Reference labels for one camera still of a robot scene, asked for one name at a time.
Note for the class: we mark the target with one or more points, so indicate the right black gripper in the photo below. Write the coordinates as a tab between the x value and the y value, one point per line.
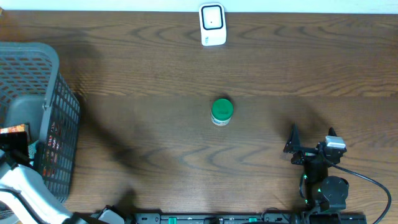
294	140

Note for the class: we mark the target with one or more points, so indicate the small orange snack packet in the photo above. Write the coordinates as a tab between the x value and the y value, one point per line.
17	129

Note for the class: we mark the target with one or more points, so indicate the orange red candy bar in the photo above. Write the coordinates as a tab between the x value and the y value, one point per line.
52	151

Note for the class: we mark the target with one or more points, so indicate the green lid jar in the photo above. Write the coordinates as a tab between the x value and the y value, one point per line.
221	112

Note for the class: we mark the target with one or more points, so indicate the teal white wipes packet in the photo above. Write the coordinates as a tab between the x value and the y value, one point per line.
35	150

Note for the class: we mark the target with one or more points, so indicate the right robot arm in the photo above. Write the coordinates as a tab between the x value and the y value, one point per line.
325	195

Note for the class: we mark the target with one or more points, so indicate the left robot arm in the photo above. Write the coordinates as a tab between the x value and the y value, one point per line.
23	189

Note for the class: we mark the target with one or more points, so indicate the white barcode scanner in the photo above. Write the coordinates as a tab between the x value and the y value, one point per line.
212	24

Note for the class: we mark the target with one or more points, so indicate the grey plastic mesh basket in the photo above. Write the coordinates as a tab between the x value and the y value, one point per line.
40	118

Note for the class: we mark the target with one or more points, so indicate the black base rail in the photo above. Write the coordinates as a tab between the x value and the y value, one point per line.
273	217

